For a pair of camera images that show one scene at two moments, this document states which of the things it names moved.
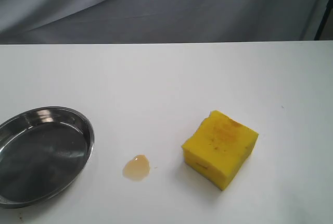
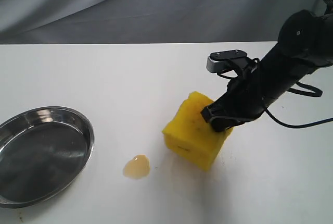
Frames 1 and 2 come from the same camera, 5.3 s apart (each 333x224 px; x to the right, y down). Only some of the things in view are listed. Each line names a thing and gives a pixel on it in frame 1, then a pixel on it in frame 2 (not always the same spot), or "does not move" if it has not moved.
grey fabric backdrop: x=44 y=9 does not move
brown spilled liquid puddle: x=137 y=169 does not move
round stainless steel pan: x=42 y=149 does not move
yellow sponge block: x=218 y=149 → x=191 y=137
